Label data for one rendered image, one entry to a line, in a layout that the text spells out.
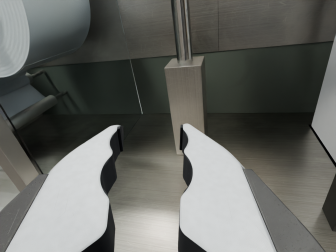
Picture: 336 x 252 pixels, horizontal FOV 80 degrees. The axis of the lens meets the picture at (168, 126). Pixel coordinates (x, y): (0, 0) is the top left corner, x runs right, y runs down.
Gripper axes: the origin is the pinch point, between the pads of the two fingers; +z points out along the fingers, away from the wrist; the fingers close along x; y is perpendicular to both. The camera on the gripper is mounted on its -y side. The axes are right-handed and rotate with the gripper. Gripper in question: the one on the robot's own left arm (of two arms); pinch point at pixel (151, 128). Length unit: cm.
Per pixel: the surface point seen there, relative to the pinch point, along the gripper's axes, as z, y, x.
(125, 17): 69, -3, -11
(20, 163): 17.4, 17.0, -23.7
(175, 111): 38.4, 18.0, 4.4
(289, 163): 29, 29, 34
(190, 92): 37.1, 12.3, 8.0
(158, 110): 68, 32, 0
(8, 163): 16.3, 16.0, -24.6
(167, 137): 49, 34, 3
